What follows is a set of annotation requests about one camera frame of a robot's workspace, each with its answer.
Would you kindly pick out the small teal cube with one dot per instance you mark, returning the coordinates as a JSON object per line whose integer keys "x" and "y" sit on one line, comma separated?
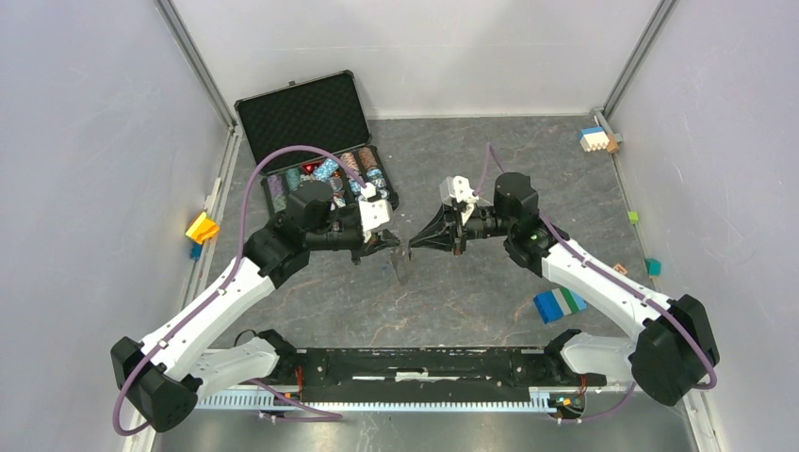
{"x": 653, "y": 267}

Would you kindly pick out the black poker chip case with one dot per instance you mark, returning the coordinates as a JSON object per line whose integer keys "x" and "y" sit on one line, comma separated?
{"x": 326, "y": 113}

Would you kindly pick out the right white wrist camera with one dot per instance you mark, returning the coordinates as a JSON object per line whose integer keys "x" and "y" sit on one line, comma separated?
{"x": 456, "y": 193}

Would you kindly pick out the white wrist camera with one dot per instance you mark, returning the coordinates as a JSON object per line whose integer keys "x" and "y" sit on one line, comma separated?
{"x": 373, "y": 209}
{"x": 456, "y": 193}

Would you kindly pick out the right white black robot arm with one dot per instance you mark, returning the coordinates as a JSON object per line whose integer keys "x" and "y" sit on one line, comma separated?
{"x": 668, "y": 348}

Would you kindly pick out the small blue block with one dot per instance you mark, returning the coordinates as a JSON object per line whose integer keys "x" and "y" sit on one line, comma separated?
{"x": 196, "y": 251}

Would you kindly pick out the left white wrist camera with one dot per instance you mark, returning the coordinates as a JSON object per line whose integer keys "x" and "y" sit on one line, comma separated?
{"x": 373, "y": 209}

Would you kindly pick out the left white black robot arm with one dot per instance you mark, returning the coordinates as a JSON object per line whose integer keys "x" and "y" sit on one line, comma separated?
{"x": 163, "y": 376}

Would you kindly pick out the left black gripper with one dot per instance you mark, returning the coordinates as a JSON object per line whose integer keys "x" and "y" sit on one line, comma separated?
{"x": 375, "y": 243}

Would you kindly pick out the blue green white brick stack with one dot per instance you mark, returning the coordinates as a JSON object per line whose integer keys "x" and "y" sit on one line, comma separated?
{"x": 557, "y": 303}

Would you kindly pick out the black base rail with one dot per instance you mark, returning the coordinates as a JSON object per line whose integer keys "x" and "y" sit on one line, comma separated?
{"x": 431, "y": 374}

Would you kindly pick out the yellow orange block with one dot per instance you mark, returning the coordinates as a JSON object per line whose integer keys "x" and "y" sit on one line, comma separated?
{"x": 202, "y": 228}

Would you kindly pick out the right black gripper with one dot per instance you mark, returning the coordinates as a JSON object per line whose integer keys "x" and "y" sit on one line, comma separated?
{"x": 446, "y": 232}

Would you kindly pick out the blue white brick block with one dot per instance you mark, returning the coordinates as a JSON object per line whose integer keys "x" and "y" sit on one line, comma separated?
{"x": 593, "y": 139}

